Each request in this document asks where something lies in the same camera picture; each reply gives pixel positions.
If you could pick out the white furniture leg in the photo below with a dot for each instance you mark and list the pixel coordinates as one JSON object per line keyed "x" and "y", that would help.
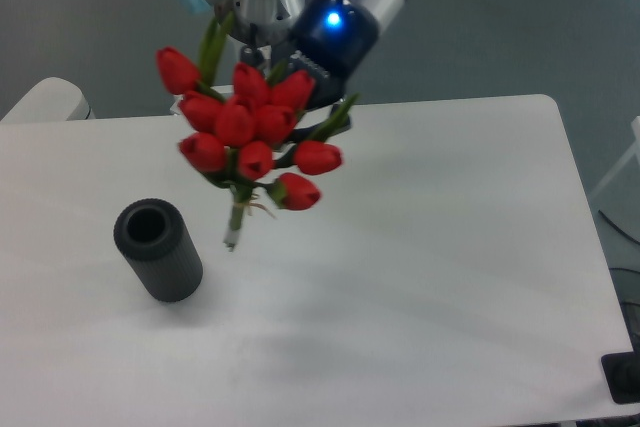
{"x": 632, "y": 152}

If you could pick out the dark grey ribbed vase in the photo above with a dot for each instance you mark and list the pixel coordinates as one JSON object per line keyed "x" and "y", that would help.
{"x": 152, "y": 236}

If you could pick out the red tulip bouquet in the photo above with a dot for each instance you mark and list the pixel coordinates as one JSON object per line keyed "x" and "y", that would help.
{"x": 243, "y": 143}

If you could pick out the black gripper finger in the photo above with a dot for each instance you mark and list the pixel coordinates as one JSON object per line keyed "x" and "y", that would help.
{"x": 337, "y": 122}

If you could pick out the black device at table edge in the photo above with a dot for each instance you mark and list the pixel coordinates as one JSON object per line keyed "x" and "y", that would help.
{"x": 621, "y": 371}

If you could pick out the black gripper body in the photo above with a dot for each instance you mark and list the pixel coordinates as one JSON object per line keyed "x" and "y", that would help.
{"x": 328, "y": 41}

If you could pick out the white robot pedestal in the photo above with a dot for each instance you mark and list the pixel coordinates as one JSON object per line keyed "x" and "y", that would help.
{"x": 259, "y": 26}

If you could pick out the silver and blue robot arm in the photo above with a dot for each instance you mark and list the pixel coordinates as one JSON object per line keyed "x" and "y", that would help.
{"x": 384, "y": 12}

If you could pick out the white chair back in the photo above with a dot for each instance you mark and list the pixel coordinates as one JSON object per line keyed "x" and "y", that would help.
{"x": 51, "y": 100}

